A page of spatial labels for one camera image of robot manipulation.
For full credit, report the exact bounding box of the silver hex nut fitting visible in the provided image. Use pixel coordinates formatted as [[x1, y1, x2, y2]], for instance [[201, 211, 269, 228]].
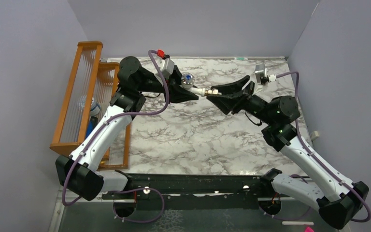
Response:
[[204, 89, 221, 97]]

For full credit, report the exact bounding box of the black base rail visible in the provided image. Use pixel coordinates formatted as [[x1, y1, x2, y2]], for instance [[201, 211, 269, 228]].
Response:
[[101, 174, 282, 213]]

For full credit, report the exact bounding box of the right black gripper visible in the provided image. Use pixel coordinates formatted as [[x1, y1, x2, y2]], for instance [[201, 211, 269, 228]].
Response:
[[208, 74, 276, 125]]

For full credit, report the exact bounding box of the white plastic water faucet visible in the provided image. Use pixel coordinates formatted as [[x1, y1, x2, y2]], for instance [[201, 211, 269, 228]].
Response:
[[181, 73, 206, 97]]

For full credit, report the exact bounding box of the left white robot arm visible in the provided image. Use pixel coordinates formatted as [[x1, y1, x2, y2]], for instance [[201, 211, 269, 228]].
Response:
[[55, 50, 211, 206]]

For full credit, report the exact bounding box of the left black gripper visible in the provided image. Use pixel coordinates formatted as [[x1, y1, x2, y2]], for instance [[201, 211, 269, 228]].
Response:
[[136, 65, 200, 103]]

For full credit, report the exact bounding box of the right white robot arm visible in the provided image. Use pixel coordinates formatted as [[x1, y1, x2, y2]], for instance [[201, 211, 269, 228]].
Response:
[[206, 76, 369, 230]]

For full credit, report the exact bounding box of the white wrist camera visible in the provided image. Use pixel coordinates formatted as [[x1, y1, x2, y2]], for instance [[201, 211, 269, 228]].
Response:
[[158, 58, 175, 79], [254, 63, 277, 86]]

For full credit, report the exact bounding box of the pink paper scrap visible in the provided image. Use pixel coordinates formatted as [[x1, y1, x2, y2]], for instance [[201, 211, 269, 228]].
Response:
[[304, 227, 314, 232]]

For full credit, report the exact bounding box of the white chalk stick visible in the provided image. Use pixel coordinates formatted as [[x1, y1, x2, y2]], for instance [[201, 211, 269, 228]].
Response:
[[282, 221, 314, 226]]

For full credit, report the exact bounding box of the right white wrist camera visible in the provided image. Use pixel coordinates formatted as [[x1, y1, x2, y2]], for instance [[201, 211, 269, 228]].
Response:
[[254, 63, 277, 86]]

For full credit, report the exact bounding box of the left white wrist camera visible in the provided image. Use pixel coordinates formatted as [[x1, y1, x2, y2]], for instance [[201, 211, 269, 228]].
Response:
[[158, 58, 175, 79]]

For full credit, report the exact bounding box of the orange wooden dish rack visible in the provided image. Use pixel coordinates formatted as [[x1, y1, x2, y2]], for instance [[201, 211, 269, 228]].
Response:
[[50, 41, 119, 156]]

